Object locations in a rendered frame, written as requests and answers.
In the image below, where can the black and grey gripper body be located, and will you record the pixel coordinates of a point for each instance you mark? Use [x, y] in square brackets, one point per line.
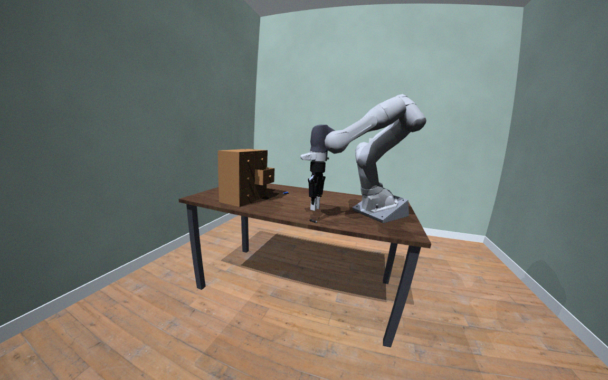
[317, 169]

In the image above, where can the wooden chest of drawers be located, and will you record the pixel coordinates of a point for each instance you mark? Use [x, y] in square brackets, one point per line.
[229, 176]

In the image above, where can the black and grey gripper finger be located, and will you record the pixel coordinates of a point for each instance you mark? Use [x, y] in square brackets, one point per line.
[313, 191]
[320, 191]

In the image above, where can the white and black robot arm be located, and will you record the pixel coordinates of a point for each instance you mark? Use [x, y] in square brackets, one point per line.
[400, 115]

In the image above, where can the brown wooden drawer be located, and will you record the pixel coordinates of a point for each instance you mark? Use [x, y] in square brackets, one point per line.
[245, 178]
[246, 161]
[259, 191]
[245, 195]
[263, 177]
[260, 159]

